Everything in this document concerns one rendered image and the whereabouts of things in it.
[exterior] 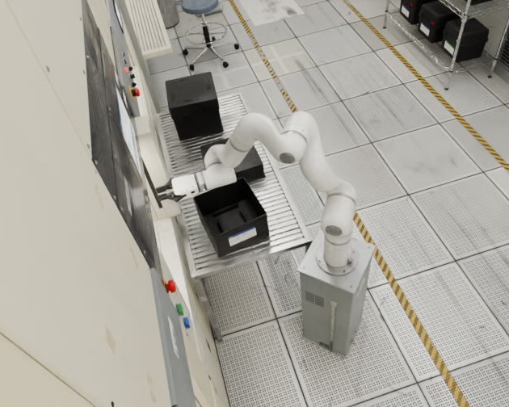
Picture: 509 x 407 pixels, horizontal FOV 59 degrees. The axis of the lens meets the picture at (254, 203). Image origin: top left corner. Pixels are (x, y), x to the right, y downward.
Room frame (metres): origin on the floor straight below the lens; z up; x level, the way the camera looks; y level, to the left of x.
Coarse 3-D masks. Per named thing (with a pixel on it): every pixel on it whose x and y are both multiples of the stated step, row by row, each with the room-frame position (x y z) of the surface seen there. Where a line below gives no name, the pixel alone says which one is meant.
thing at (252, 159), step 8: (208, 144) 1.92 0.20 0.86; (216, 144) 1.91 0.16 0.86; (224, 144) 1.90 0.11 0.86; (248, 152) 1.80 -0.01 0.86; (256, 152) 1.79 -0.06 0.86; (248, 160) 1.74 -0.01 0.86; (256, 160) 1.73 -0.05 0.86; (240, 168) 1.69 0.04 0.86; (248, 168) 1.68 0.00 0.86; (256, 168) 1.68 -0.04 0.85; (240, 176) 1.66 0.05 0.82; (248, 176) 1.67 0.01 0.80; (256, 176) 1.68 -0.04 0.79; (264, 176) 1.69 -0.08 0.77
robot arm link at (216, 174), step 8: (208, 168) 1.35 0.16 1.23; (216, 168) 1.33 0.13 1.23; (224, 168) 1.33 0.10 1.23; (232, 168) 1.32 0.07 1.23; (208, 176) 1.30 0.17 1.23; (216, 176) 1.30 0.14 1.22; (224, 176) 1.30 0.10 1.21; (232, 176) 1.30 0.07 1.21; (208, 184) 1.28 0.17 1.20; (216, 184) 1.28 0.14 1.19; (224, 184) 1.29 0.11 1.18
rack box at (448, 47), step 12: (456, 24) 3.38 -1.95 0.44; (468, 24) 3.35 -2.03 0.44; (480, 24) 3.32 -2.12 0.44; (444, 36) 3.41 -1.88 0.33; (456, 36) 3.27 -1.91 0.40; (468, 36) 3.20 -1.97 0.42; (480, 36) 3.21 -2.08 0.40; (444, 48) 3.40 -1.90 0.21; (468, 48) 3.20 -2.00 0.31; (480, 48) 3.22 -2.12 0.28; (456, 60) 3.21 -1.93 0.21
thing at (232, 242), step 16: (208, 192) 1.49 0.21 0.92; (224, 192) 1.52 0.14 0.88; (240, 192) 1.54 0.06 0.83; (208, 208) 1.49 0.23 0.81; (224, 208) 1.48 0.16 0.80; (240, 208) 1.49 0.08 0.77; (256, 208) 1.42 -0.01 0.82; (208, 224) 1.42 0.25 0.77; (224, 224) 1.40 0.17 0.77; (240, 224) 1.26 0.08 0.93; (256, 224) 1.27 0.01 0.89; (224, 240) 1.22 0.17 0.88; (240, 240) 1.25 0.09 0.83; (256, 240) 1.27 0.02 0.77
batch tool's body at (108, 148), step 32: (96, 32) 1.45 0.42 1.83; (96, 64) 1.19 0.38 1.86; (96, 96) 0.99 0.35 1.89; (96, 128) 0.83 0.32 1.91; (96, 160) 0.70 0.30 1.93; (160, 160) 1.43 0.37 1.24; (128, 192) 0.83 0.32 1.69; (128, 224) 0.68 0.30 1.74; (160, 224) 1.39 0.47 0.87; (160, 256) 0.85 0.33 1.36; (192, 288) 1.16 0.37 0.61; (192, 320) 0.86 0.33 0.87; (224, 384) 0.85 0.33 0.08
